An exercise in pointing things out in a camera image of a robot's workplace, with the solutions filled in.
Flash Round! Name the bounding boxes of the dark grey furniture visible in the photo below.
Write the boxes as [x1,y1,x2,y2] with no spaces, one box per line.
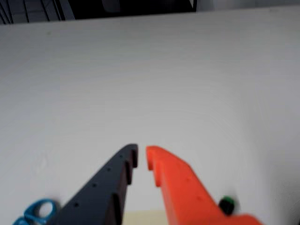
[0,0,197,25]

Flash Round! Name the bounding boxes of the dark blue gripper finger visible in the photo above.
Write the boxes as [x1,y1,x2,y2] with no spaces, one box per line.
[49,143,139,225]

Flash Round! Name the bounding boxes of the blue handled scissors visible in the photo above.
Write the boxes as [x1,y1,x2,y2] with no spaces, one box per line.
[11,198,59,225]

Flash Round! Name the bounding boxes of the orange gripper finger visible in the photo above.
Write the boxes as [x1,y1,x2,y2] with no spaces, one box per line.
[145,145,263,225]

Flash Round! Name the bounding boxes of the green black marker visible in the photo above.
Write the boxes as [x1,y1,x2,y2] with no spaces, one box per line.
[218,195,236,216]

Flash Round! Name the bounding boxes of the long beige masking tape strip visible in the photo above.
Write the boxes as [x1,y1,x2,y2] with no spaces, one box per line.
[121,210,168,225]

